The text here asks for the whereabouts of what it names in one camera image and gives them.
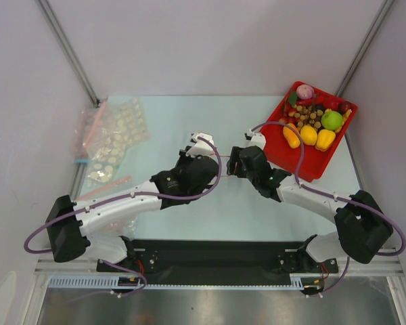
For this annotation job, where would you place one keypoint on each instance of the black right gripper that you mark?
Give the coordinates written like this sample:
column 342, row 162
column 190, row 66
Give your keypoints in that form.
column 234, row 162

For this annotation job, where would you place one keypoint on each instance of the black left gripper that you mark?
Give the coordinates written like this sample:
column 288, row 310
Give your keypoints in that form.
column 182, row 158

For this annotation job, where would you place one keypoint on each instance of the clear zip bag orange zipper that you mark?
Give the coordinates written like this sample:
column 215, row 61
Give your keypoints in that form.
column 225, row 169

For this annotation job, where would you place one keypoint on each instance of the orange yellow mango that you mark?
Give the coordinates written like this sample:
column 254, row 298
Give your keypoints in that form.
column 290, row 134

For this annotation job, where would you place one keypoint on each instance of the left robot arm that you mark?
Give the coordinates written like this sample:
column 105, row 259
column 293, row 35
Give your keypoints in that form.
column 77, row 229

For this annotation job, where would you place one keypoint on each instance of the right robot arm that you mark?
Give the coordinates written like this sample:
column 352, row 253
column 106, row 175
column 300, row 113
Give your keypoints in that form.
column 360, row 231

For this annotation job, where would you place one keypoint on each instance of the bag of white slices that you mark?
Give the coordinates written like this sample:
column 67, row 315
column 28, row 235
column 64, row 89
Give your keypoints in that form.
column 115, row 127

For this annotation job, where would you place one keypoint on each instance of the pink zipper empty bag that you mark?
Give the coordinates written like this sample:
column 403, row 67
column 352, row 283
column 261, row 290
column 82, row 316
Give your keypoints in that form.
column 98, row 191

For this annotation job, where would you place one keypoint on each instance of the red plastic tray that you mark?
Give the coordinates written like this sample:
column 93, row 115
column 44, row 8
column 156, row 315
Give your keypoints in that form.
column 310, row 162

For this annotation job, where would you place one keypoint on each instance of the red lychee cluster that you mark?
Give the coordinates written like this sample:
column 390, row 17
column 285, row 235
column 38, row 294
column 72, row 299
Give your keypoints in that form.
column 288, row 114

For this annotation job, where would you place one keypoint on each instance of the yellow lemon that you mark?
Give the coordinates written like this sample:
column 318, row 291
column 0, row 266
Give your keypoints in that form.
column 309, row 135

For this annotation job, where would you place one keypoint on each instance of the yellow bell pepper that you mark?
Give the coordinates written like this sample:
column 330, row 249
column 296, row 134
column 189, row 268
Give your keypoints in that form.
column 325, row 139

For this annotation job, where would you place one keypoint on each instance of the red chili pepper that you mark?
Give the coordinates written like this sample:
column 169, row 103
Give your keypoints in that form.
column 319, row 99

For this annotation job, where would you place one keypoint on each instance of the purple onion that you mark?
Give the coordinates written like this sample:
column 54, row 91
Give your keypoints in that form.
column 305, row 92

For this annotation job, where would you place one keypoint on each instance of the green apple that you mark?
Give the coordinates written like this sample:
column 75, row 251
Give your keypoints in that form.
column 331, row 120

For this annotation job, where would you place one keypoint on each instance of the red apple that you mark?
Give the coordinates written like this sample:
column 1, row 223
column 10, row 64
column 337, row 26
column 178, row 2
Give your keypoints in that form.
column 331, row 103

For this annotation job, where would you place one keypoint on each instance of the dark plum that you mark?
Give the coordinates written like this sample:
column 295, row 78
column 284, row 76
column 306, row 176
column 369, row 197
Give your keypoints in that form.
column 344, row 107

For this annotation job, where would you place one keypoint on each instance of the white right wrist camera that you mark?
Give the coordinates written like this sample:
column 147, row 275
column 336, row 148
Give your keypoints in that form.
column 254, row 138

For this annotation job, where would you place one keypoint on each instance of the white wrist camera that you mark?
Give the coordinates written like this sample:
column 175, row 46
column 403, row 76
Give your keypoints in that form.
column 254, row 138
column 202, row 144

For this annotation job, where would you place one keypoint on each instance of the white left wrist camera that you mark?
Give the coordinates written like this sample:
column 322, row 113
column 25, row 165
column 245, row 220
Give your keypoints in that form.
column 202, row 144

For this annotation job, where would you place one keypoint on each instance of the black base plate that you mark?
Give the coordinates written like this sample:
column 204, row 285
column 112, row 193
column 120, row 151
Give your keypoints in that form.
column 223, row 262

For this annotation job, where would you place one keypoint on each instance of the white cable duct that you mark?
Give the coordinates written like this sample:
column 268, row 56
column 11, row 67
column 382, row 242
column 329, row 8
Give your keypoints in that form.
column 127, row 282

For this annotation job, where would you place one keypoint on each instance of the right aluminium frame post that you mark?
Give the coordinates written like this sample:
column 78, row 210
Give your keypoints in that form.
column 372, row 32

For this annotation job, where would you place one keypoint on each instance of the aluminium frame post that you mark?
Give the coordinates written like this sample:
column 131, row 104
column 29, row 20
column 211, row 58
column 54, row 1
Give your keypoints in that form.
column 372, row 32
column 67, row 49

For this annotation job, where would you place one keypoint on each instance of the left aluminium frame post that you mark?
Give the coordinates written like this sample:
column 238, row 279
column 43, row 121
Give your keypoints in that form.
column 67, row 49

